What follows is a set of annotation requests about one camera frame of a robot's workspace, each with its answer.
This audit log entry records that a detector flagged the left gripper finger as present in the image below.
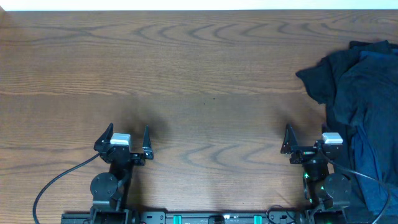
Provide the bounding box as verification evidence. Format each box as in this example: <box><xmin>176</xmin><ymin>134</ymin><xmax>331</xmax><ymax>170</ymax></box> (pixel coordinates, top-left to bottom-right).
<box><xmin>142</xmin><ymin>125</ymin><xmax>154</xmax><ymax>160</ymax></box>
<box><xmin>93</xmin><ymin>123</ymin><xmax>114</xmax><ymax>152</ymax></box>

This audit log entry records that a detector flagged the dark teal t-shirt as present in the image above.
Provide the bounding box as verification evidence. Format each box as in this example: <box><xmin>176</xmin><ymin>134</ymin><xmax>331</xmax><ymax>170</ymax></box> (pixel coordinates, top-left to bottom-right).
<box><xmin>296</xmin><ymin>40</ymin><xmax>397</xmax><ymax>223</ymax></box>

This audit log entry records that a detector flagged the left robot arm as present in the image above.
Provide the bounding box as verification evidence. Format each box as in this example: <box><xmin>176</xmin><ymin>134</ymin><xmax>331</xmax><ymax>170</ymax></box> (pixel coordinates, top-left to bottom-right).
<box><xmin>88</xmin><ymin>123</ymin><xmax>154</xmax><ymax>224</ymax></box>

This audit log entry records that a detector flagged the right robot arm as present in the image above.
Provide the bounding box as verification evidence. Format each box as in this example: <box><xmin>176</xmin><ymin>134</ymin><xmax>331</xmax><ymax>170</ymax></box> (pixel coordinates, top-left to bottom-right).
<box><xmin>280</xmin><ymin>124</ymin><xmax>352</xmax><ymax>224</ymax></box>

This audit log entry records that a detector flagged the blue garment in pile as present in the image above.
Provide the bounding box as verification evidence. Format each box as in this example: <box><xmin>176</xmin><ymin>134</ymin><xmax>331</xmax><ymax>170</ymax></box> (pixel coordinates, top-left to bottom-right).
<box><xmin>349</xmin><ymin>51</ymin><xmax>397</xmax><ymax>215</ymax></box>

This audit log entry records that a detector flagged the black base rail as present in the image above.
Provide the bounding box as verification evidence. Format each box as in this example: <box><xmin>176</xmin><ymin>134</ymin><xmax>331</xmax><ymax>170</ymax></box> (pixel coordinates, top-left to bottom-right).
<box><xmin>60</xmin><ymin>210</ymin><xmax>308</xmax><ymax>224</ymax></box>

